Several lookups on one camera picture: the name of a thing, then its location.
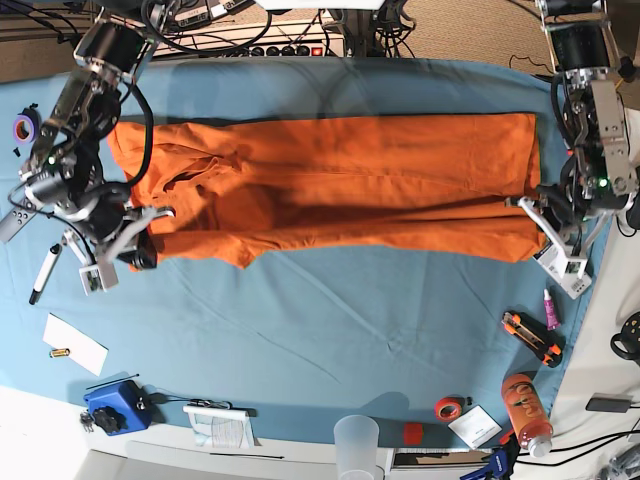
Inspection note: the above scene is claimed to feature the purple tape roll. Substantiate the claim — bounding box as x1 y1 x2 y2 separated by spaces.
12 103 41 145

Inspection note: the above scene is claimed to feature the translucent plastic cup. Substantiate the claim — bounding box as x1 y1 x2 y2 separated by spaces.
334 415 379 480

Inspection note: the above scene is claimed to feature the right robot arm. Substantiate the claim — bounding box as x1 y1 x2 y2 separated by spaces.
1 14 173 270

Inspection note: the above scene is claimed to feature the orange t-shirt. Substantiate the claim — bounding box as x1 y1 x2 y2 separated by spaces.
132 113 545 268

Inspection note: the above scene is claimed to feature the orange drink bottle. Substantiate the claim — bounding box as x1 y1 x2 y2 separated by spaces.
501 374 553 458

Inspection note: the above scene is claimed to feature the small yellow battery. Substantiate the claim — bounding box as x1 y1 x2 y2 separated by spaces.
49 349 71 358

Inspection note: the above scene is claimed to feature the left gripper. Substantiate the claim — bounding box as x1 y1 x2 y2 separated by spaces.
505 187 618 260

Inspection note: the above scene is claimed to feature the white paper card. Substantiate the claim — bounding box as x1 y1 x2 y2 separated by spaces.
43 313 108 376

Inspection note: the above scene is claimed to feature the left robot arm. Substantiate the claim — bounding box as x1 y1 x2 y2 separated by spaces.
518 1 639 268

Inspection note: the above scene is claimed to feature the white marker pen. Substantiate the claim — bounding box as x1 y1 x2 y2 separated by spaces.
29 243 62 305

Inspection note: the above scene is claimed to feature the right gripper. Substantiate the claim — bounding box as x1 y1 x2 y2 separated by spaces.
62 200 175 270

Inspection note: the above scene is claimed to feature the white folded booklet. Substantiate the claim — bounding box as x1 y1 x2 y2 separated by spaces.
183 405 255 449

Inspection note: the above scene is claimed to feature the small red block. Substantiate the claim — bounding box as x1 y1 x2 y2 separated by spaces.
403 422 424 446

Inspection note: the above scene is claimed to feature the grey remote control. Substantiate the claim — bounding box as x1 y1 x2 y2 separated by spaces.
0 207 33 244

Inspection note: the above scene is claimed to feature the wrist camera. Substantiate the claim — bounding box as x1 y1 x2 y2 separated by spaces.
555 254 588 278
79 263 119 295

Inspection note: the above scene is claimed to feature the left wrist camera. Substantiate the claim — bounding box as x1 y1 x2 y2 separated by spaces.
555 254 588 278

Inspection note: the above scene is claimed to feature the blue box with knob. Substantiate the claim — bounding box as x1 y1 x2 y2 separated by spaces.
83 380 152 436

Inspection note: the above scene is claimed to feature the clear plastic bit case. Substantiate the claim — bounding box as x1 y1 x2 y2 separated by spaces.
533 243 592 300

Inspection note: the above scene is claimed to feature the orange black utility knife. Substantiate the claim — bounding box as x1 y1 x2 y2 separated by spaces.
501 311 563 368

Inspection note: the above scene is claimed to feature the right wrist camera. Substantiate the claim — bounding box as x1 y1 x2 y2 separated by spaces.
79 263 119 295

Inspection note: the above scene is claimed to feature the small pink glue tube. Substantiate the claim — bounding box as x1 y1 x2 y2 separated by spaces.
543 288 561 331

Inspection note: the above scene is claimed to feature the black cable tie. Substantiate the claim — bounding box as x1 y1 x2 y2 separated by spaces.
85 373 140 391

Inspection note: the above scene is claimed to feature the black power strip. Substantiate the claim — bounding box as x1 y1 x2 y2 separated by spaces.
225 42 342 58

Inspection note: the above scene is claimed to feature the red tape roll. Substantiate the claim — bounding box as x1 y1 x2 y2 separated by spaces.
434 396 466 422

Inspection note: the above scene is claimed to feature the blue clamp bottom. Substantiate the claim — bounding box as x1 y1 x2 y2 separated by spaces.
460 430 521 480

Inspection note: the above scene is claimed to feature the white square note pad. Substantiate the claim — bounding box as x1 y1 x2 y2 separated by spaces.
448 406 501 450

